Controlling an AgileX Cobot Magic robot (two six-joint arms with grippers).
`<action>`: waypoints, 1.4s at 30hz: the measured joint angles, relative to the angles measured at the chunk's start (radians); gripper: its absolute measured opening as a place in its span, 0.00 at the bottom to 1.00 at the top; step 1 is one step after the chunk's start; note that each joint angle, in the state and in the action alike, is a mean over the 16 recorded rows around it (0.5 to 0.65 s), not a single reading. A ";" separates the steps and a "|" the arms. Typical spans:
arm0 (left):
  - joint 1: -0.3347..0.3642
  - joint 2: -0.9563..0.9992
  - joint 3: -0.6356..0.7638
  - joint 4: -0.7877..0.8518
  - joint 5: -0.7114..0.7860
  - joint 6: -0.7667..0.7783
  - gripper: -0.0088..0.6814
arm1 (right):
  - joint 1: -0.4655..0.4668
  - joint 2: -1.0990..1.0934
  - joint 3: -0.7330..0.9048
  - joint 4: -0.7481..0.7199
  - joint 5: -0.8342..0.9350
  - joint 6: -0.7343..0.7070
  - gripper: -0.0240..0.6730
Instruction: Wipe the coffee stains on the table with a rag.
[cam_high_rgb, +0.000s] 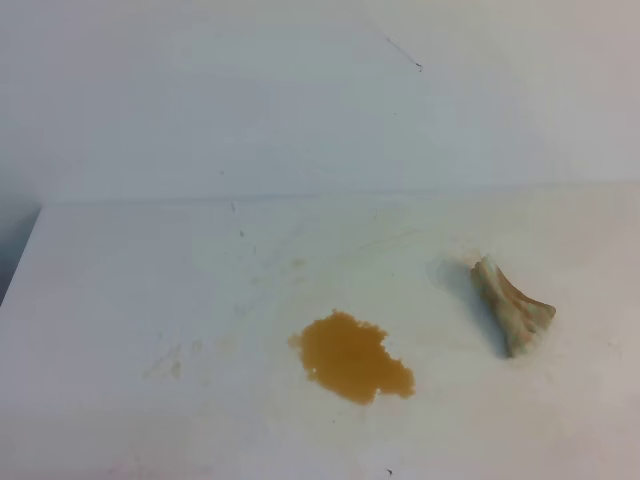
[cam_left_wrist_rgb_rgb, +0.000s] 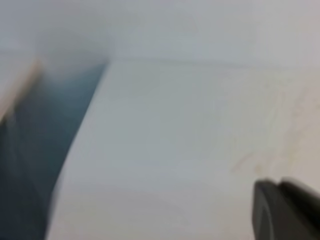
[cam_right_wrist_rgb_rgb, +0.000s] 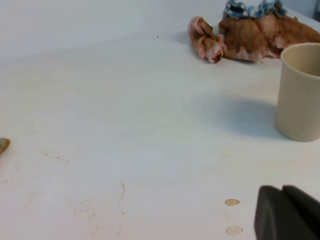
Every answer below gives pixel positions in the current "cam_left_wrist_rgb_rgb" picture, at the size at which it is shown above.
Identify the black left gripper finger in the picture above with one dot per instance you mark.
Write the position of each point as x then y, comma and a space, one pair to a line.
285, 210

